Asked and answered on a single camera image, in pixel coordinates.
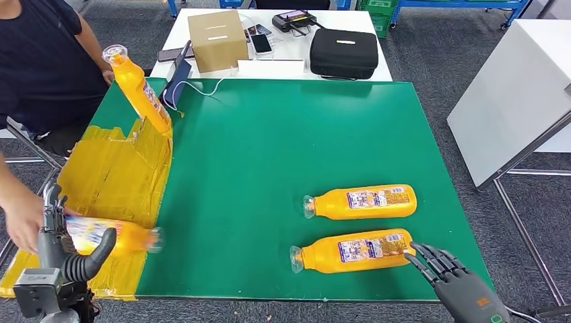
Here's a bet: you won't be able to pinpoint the orange detergent bottle clear cap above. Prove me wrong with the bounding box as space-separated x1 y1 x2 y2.
64 216 164 258
102 44 172 135
303 184 418 221
290 228 415 274

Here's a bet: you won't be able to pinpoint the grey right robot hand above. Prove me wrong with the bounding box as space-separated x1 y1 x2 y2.
403 242 512 323

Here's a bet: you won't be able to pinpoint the white charging cable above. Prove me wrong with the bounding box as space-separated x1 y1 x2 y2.
182 67 240 97

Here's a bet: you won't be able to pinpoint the person's right hand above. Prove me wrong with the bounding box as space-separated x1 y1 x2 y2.
6 196 81 255

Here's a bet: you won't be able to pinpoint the tablet in blue cover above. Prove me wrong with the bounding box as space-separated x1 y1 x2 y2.
160 40 193 112

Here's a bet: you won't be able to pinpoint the dark phone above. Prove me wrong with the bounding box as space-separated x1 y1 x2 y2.
157 46 196 63

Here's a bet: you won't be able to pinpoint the black zip case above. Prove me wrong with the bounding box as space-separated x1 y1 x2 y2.
309 28 380 81

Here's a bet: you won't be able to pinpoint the brown cardboard box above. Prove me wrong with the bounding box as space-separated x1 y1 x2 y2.
187 9 250 73

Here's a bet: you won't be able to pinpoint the green table mat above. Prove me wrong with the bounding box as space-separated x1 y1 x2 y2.
91 77 496 303

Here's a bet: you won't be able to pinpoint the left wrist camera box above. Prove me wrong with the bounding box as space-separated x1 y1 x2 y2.
12 267 65 320

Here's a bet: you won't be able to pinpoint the white side table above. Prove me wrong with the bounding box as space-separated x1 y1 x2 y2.
446 19 571 311

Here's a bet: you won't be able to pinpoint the grey metal frame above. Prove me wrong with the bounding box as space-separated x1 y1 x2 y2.
0 116 63 268

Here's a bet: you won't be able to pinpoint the white desk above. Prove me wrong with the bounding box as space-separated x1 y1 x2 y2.
149 7 394 83

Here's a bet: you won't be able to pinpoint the black remote controller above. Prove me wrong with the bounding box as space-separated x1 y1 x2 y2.
271 9 319 34

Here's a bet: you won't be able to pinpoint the patterned phone case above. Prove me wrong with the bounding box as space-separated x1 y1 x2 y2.
246 23 273 38

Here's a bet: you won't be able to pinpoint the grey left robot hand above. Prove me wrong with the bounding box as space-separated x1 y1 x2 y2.
36 182 118 284

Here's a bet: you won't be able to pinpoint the green plastic crates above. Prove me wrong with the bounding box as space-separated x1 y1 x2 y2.
356 0 399 39

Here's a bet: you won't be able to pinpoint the black smartphone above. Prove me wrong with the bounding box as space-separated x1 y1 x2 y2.
250 33 273 57

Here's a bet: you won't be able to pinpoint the person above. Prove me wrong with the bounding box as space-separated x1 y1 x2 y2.
0 0 114 255

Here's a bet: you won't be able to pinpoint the yellow taped cardboard sheet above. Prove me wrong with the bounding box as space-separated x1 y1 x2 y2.
0 116 174 301

